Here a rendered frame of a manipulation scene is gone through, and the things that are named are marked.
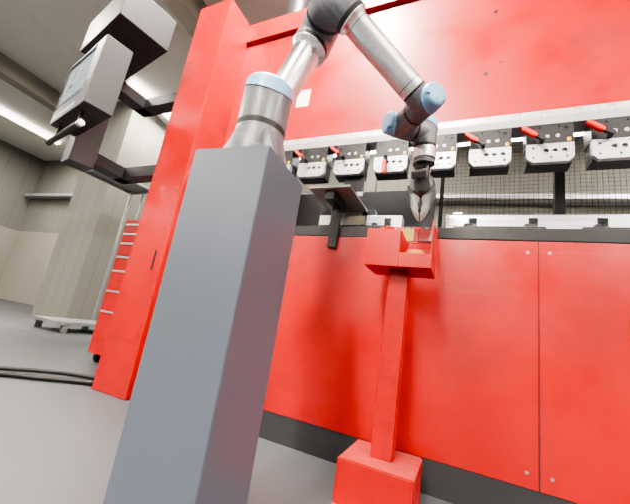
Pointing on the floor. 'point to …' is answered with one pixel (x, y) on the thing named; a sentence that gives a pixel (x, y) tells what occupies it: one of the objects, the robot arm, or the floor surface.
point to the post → (559, 193)
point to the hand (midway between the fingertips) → (419, 216)
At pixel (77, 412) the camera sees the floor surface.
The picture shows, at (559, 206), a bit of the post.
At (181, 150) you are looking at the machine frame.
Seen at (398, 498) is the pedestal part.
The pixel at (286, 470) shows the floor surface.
